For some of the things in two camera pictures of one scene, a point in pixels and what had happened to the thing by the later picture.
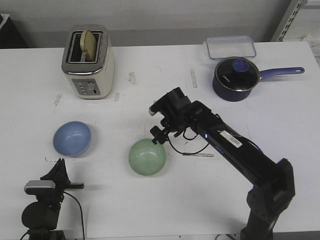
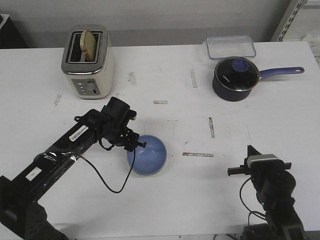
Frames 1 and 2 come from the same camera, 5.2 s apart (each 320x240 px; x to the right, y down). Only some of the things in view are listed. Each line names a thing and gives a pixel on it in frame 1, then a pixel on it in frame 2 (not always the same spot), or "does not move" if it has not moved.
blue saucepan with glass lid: x=235 y=78 does not move
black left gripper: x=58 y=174 → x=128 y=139
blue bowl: x=72 y=139 → x=149 y=160
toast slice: x=88 y=45 does not move
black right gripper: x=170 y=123 → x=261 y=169
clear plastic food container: x=230 y=46 does not move
